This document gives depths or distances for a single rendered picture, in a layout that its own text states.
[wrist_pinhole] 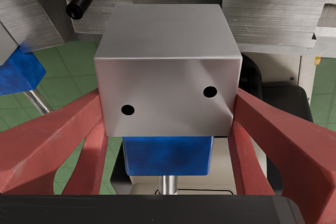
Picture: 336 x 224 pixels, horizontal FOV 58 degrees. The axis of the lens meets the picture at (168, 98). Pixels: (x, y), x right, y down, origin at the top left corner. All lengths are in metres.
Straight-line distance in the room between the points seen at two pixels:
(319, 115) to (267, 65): 0.67
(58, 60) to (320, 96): 1.21
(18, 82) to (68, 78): 1.28
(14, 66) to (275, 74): 0.84
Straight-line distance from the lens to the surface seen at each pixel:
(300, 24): 0.20
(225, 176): 0.48
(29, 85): 0.31
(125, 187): 0.67
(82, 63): 1.49
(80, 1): 0.19
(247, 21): 0.19
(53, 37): 0.27
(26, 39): 0.29
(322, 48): 0.32
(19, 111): 1.95
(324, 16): 0.23
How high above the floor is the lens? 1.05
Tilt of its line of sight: 45 degrees down
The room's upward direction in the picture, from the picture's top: 168 degrees counter-clockwise
